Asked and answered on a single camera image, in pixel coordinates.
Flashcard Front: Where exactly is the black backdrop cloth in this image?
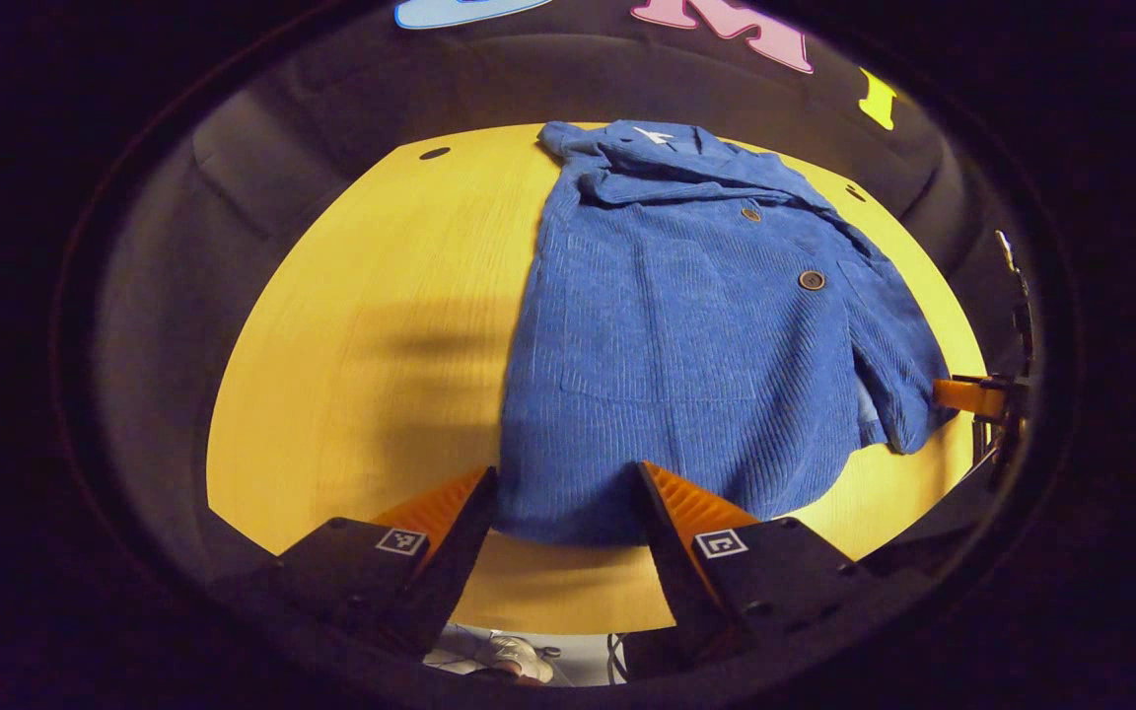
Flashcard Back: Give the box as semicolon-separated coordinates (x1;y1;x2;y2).
55;0;1062;632

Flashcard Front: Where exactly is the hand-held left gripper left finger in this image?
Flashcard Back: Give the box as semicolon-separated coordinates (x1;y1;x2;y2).
223;465;500;657

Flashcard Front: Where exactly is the person's white shoe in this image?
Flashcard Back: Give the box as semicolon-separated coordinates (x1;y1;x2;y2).
425;631;556;687

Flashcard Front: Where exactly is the blue corduroy jacket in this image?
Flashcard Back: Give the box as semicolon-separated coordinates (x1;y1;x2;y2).
494;120;959;548

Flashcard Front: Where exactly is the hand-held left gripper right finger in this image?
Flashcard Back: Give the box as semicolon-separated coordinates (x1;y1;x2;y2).
635;461;929;681

